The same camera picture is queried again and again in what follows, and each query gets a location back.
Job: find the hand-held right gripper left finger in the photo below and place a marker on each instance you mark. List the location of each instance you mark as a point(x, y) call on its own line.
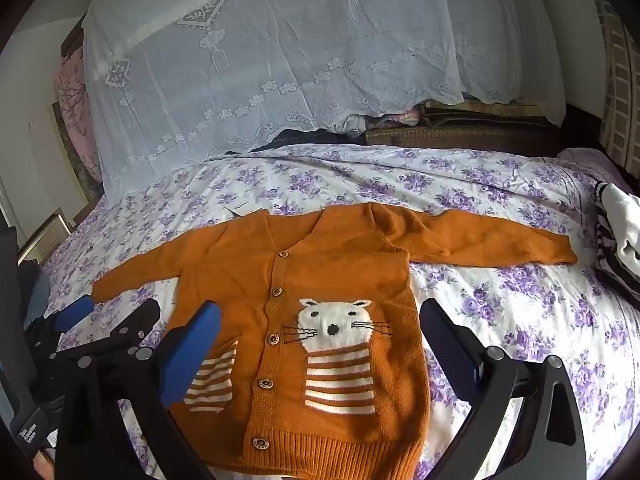
point(196, 341)

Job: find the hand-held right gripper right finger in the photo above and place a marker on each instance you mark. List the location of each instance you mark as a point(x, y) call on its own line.
point(450, 345)

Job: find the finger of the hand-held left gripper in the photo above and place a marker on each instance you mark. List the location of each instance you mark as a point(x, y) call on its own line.
point(135, 320)
point(74, 314)

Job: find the orange knit cat sweater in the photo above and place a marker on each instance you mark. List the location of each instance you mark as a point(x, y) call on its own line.
point(325, 270)

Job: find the pink white folded clothes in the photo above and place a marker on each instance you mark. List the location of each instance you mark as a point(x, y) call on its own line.
point(385, 119)

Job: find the white paper tag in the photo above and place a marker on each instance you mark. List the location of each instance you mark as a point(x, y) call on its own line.
point(239, 209)

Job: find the purple floral bed sheet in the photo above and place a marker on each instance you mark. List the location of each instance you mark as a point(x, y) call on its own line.
point(500, 170)

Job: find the black white striped garment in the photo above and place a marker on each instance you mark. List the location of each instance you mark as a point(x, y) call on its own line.
point(620, 230)

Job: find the pink floral cloth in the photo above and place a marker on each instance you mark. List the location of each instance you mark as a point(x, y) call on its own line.
point(75, 105)

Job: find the brown wicker suitcase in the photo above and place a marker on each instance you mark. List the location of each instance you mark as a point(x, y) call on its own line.
point(450, 130)

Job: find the dark cloth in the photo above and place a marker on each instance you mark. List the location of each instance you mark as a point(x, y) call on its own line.
point(310, 137)

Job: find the white lace cloth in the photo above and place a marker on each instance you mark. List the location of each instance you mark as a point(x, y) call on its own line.
point(300, 50)

